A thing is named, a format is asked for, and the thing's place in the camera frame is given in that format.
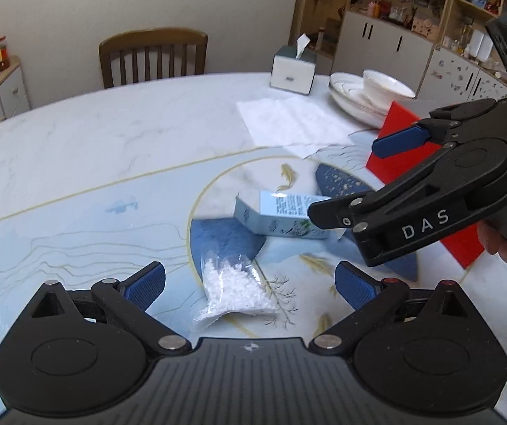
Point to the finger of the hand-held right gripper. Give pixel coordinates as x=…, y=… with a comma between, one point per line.
x=397, y=142
x=337, y=214

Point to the white cabinet with stickers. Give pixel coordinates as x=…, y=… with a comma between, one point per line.
x=457, y=73

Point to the wooden dining chair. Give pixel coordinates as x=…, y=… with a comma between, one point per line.
x=151, y=55

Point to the white porcelain bowl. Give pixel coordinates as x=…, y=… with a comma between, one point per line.
x=386, y=86

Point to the light blue paper carton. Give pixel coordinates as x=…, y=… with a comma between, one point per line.
x=275, y=217

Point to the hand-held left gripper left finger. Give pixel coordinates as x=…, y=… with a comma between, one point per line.
x=143, y=284

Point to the red lidded jar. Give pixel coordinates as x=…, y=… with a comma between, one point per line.
x=0, y=53

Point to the white wall cabinet unit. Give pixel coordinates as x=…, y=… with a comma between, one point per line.
x=382, y=40

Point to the green and white tissue box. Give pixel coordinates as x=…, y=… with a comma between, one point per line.
x=292, y=68

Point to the white sideboard with wooden top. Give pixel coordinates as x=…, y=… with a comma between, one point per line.
x=1, y=99

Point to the stack of white plates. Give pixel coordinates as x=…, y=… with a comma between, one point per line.
x=346, y=95

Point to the clear bag of white granules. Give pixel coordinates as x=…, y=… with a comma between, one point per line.
x=233, y=287

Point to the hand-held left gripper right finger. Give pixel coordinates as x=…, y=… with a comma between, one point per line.
x=354, y=285

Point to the white paper napkin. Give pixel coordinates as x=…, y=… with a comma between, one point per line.
x=289, y=121

